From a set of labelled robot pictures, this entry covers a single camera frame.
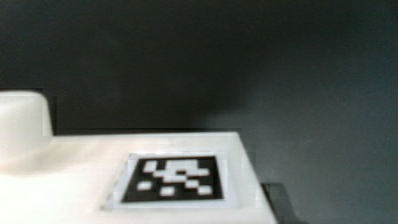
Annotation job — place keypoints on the white front drawer box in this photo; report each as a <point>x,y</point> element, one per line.
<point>121,179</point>

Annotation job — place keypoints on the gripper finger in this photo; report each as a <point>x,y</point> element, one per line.
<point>278,198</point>

